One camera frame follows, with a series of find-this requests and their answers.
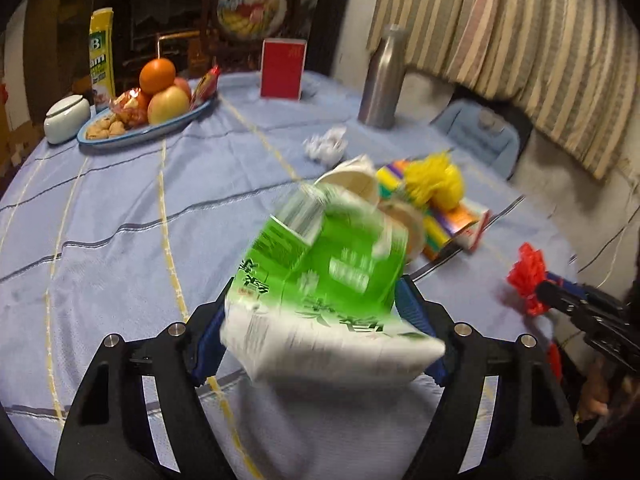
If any white ceramic jar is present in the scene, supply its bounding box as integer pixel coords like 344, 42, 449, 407
43, 94, 91, 145

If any red apple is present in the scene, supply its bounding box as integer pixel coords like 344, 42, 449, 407
174, 77, 192, 100

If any yellow green snack box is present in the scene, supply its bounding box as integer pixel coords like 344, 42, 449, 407
89, 8, 115, 113

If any yellow apple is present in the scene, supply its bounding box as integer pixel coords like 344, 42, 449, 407
146, 86, 191, 125

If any blue cushioned chair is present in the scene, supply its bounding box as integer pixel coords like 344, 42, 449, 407
431, 100, 521, 180

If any orange fruit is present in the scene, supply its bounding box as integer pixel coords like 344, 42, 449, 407
139, 58, 176, 94

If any blue fruit tray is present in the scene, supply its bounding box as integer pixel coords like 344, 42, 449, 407
76, 96, 217, 150

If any wrapped candy bag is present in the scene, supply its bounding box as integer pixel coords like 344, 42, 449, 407
110, 88, 151, 129

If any blue striped tablecloth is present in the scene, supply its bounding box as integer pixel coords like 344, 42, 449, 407
1, 73, 577, 479

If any colourful tissue box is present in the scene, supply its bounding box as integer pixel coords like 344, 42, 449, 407
376, 152, 490, 261

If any round framed fruit picture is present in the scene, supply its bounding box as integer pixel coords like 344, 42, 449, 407
200, 0, 299, 55

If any steel water bottle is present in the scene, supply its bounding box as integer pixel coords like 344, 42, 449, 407
358, 24, 408, 130

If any red snack packet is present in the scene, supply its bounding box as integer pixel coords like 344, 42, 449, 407
191, 65, 220, 110

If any green white drink carton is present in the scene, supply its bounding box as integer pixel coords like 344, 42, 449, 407
220, 184, 446, 386

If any white paper ball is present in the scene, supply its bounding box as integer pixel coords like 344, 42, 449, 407
303, 127, 348, 169

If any red card box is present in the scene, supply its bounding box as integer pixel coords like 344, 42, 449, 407
260, 38, 307, 100

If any walnuts pile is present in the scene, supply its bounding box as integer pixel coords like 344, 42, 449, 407
85, 114, 127, 140

